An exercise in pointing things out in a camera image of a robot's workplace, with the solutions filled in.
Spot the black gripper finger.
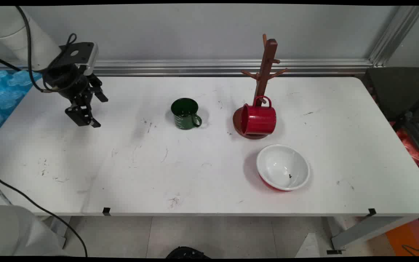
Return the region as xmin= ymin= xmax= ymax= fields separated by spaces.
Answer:
xmin=65 ymin=93 xmax=101 ymax=128
xmin=86 ymin=75 xmax=109 ymax=103

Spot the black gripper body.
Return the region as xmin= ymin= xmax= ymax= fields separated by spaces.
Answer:
xmin=43 ymin=64 xmax=91 ymax=101

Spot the red speckled enamel mug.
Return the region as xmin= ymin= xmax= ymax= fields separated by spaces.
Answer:
xmin=240 ymin=95 xmax=277 ymax=137

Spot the blue plastic sheet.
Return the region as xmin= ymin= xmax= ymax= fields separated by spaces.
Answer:
xmin=0 ymin=69 xmax=43 ymax=142

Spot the green enamel mug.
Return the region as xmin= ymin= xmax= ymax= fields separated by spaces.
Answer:
xmin=171 ymin=98 xmax=203 ymax=130

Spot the brown wooden mug tree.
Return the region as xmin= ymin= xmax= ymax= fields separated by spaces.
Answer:
xmin=232 ymin=34 xmax=289 ymax=140

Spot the black round object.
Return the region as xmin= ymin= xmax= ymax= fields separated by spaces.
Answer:
xmin=166 ymin=246 xmax=210 ymax=259

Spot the white bowl with red outside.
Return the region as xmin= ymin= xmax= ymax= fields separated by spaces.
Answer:
xmin=256 ymin=144 xmax=310 ymax=192

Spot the dark grey panel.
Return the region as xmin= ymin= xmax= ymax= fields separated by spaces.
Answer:
xmin=362 ymin=67 xmax=419 ymax=125

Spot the grey table leg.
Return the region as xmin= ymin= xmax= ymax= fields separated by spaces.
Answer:
xmin=331 ymin=217 xmax=419 ymax=251

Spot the red plastic bag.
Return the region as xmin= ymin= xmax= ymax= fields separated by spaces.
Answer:
xmin=390 ymin=122 xmax=419 ymax=168

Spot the orange floor mat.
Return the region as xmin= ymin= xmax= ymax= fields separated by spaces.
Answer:
xmin=386 ymin=217 xmax=419 ymax=256

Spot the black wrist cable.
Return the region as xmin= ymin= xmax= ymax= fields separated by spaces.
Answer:
xmin=0 ymin=5 xmax=77 ymax=93

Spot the long black hanging cable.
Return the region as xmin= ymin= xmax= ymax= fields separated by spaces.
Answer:
xmin=0 ymin=162 xmax=88 ymax=257

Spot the horizontal aluminium rail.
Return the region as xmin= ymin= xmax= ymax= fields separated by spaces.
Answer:
xmin=0 ymin=59 xmax=374 ymax=77

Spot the slanted aluminium rail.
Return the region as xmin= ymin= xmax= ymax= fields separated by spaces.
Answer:
xmin=369 ymin=5 xmax=419 ymax=67

